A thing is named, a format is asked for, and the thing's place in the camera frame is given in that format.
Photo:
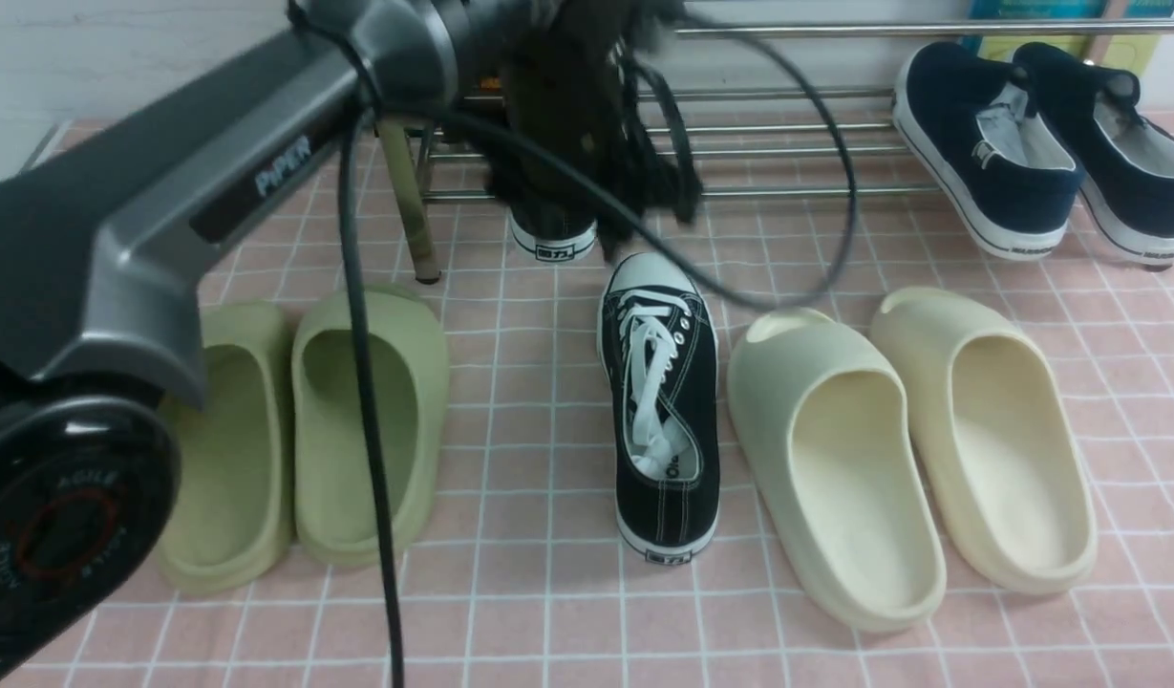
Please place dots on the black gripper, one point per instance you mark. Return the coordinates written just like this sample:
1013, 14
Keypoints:
577, 89

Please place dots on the black canvas sneaker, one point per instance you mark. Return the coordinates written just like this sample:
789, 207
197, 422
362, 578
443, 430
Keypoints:
657, 344
550, 234

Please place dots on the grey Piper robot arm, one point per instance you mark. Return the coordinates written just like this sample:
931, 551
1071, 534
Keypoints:
103, 248

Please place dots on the metal shoe rack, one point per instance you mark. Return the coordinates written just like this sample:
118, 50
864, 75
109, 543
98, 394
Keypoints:
411, 151

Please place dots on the left navy slip-on shoe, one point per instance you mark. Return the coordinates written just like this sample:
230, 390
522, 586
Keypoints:
976, 126

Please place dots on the navy slip-on shoe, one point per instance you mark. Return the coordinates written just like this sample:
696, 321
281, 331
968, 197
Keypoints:
1129, 161
976, 126

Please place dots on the right navy slip-on shoe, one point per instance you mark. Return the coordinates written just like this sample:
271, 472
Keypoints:
1129, 161

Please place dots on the left cream foam slide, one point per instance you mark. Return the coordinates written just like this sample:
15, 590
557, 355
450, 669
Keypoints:
822, 419

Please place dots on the cream foam slide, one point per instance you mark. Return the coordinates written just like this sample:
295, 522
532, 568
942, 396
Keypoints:
987, 420
822, 419

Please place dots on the right green foam slide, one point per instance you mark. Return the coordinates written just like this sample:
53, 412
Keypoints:
410, 362

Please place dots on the green foam slide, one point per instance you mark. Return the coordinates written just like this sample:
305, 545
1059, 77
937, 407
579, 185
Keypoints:
410, 362
233, 518

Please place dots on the right cream foam slide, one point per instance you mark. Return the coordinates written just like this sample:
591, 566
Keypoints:
987, 420

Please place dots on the left green foam slide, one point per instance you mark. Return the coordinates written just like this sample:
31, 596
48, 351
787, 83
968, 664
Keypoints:
233, 518

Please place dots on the teal yellow book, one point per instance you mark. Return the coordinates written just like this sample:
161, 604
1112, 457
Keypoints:
1124, 52

